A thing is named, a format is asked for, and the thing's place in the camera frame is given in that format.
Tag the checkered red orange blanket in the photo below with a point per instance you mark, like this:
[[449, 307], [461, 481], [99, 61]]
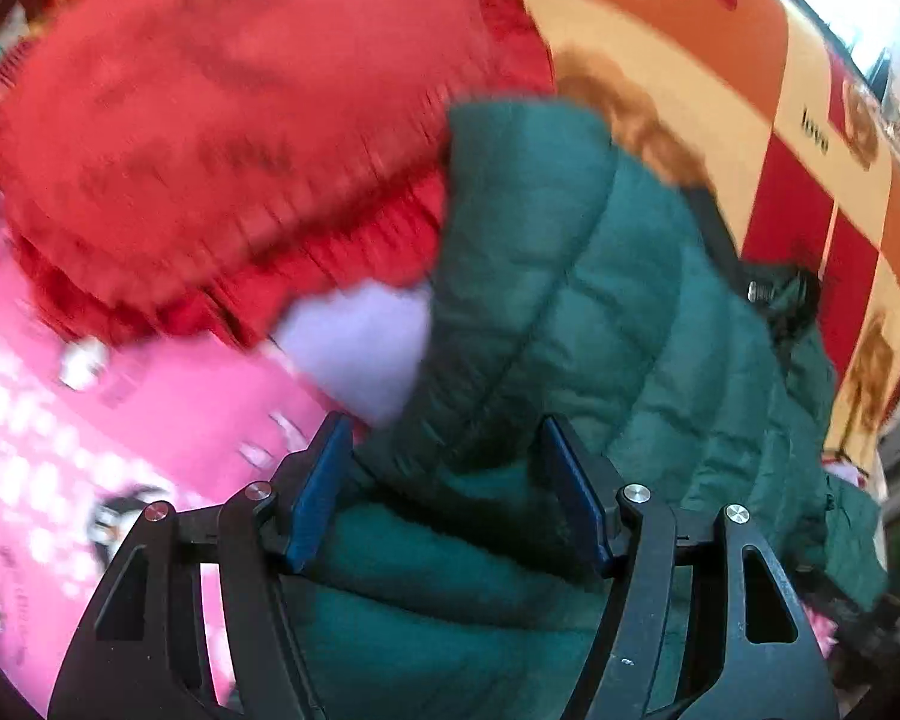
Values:
[[720, 37]]

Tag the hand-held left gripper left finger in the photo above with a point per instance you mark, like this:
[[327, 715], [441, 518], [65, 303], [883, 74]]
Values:
[[319, 499]]

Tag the lavender fleece garment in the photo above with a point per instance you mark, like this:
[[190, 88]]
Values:
[[360, 349]]

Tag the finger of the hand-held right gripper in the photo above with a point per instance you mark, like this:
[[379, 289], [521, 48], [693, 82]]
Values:
[[791, 307]]

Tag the pink penguin print blanket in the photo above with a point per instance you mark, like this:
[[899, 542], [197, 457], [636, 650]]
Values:
[[120, 427]]

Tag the red knitted sweater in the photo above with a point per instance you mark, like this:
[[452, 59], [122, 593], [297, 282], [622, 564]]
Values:
[[232, 127]]

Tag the green puffer jacket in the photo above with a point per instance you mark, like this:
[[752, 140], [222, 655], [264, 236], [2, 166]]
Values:
[[570, 277]]

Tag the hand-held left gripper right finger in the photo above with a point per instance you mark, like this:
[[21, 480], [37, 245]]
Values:
[[574, 499]]

